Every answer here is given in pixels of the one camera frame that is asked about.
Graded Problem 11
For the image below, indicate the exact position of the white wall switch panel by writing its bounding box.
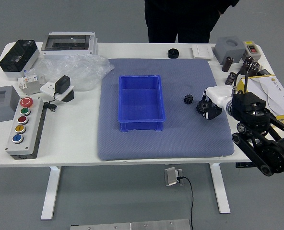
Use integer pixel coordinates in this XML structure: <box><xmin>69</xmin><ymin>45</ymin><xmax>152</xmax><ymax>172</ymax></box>
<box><xmin>191</xmin><ymin>45</ymin><xmax>214</xmax><ymax>60</ymax></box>

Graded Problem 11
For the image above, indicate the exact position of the black power adapter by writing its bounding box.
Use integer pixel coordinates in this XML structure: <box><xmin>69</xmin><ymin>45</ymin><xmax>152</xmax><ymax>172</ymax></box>
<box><xmin>54</xmin><ymin>75</ymin><xmax>71</xmax><ymax>95</ymax></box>

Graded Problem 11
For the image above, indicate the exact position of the grey-blue mat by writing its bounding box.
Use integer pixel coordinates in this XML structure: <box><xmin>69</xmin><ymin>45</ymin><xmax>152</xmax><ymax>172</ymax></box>
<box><xmin>96</xmin><ymin>58</ymin><xmax>236</xmax><ymax>161</ymax></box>

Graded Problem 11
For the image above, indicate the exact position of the black socket base block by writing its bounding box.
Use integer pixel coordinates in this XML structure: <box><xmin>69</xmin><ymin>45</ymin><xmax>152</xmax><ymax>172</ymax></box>
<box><xmin>58</xmin><ymin>90</ymin><xmax>75</xmax><ymax>104</ymax></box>

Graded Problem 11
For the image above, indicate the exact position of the yellow white cardboard box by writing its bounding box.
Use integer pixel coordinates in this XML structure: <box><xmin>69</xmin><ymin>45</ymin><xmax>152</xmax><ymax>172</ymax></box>
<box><xmin>235</xmin><ymin>74</ymin><xmax>284</xmax><ymax>123</ymax></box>

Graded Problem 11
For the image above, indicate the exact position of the black-lidded enclosure box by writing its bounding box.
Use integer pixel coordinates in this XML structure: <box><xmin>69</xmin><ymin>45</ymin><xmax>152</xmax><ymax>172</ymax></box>
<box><xmin>0</xmin><ymin>39</ymin><xmax>40</xmax><ymax>79</ymax></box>

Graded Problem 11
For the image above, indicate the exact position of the black round nut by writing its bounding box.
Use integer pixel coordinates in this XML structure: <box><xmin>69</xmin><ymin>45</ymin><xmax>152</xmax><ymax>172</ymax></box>
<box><xmin>167</xmin><ymin>48</ymin><xmax>180</xmax><ymax>59</ymax></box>

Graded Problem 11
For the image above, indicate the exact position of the white table leg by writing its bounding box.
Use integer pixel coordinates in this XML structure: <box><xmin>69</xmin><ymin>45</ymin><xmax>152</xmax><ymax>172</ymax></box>
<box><xmin>209</xmin><ymin>162</ymin><xmax>231</xmax><ymax>214</ymax></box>
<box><xmin>40</xmin><ymin>166</ymin><xmax>62</xmax><ymax>220</ymax></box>

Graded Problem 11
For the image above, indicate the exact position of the small black gear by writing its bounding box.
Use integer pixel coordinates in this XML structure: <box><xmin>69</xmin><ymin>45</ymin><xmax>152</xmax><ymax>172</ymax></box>
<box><xmin>183</xmin><ymin>93</ymin><xmax>194</xmax><ymax>105</ymax></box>

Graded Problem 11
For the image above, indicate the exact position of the grey block with round hole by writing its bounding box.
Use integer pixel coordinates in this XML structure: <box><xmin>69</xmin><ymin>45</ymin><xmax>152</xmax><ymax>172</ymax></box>
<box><xmin>213</xmin><ymin>36</ymin><xmax>247</xmax><ymax>65</ymax></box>

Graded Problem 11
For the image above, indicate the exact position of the black floor cable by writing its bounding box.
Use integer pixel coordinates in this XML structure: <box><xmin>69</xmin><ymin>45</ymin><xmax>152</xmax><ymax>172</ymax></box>
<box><xmin>177</xmin><ymin>176</ymin><xmax>195</xmax><ymax>228</ymax></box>

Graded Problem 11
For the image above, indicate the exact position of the blue plastic box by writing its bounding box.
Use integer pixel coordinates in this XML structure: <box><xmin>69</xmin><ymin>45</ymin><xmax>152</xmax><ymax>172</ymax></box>
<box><xmin>118</xmin><ymin>74</ymin><xmax>167</xmax><ymax>132</ymax></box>

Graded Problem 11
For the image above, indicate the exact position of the person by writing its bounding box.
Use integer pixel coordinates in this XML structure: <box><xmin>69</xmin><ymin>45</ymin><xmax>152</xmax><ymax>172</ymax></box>
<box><xmin>144</xmin><ymin>0</ymin><xmax>240</xmax><ymax>44</ymax></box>

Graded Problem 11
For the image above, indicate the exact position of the grey push-button control station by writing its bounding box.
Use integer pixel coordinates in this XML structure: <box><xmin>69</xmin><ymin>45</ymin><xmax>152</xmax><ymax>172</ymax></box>
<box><xmin>5</xmin><ymin>96</ymin><xmax>46</xmax><ymax>160</ymax></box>

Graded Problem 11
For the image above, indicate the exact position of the clear plastic bag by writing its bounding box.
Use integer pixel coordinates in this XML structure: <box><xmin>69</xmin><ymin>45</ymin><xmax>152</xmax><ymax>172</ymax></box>
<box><xmin>24</xmin><ymin>53</ymin><xmax>115</xmax><ymax>92</ymax></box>

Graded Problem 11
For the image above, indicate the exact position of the silver floor socket box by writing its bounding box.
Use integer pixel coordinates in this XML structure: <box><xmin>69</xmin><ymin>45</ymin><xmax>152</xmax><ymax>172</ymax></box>
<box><xmin>164</xmin><ymin>167</ymin><xmax>185</xmax><ymax>187</ymax></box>

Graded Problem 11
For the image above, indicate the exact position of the grey switch box red button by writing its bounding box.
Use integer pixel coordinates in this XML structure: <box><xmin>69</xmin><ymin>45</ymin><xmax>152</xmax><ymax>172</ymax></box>
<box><xmin>241</xmin><ymin>40</ymin><xmax>262</xmax><ymax>60</ymax></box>

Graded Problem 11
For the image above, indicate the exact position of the white circuit breaker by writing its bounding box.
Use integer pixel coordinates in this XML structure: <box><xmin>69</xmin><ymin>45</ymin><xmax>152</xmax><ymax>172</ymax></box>
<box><xmin>17</xmin><ymin>73</ymin><xmax>47</xmax><ymax>95</ymax></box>

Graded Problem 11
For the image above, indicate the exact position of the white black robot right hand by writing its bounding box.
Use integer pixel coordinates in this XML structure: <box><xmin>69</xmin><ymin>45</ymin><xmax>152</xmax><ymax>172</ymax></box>
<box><xmin>199</xmin><ymin>86</ymin><xmax>233</xmax><ymax>120</ymax></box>

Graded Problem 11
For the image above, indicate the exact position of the black adapter cord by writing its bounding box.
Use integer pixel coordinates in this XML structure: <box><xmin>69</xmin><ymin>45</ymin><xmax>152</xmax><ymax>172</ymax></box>
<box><xmin>43</xmin><ymin>92</ymin><xmax>59</xmax><ymax>112</ymax></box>

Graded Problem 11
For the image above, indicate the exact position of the grey block with square hole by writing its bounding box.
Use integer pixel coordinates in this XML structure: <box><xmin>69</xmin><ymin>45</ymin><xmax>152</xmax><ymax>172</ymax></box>
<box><xmin>0</xmin><ymin>85</ymin><xmax>21</xmax><ymax>123</ymax></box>

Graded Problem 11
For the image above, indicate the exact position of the big black gear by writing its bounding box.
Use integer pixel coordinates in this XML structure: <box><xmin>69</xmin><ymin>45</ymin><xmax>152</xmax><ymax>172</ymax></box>
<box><xmin>196</xmin><ymin>100</ymin><xmax>213</xmax><ymax>118</ymax></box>

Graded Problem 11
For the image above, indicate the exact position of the grey distribution box clear window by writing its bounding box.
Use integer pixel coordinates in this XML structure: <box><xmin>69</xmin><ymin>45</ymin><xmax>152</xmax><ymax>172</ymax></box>
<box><xmin>40</xmin><ymin>31</ymin><xmax>99</xmax><ymax>59</ymax></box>

